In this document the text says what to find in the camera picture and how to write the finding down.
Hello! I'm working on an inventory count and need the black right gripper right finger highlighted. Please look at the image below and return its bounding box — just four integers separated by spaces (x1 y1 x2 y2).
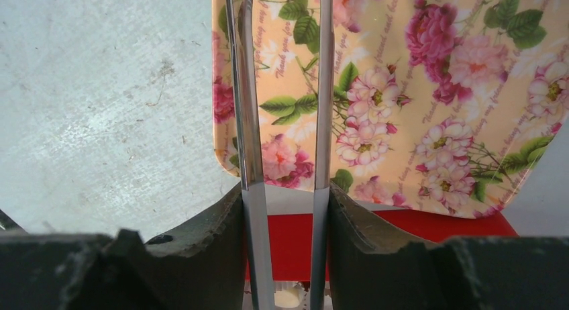
327 185 568 309

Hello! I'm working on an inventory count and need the floral serving tray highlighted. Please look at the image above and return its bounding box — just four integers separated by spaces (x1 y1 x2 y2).
211 0 568 218

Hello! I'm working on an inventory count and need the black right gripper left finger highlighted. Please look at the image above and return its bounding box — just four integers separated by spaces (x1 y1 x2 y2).
1 186 246 309

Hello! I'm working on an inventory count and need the red chocolate box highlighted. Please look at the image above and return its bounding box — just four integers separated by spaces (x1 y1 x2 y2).
268 209 518 309

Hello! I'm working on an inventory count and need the steel tongs white handle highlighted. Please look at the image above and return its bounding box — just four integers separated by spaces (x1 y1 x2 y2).
225 0 334 309

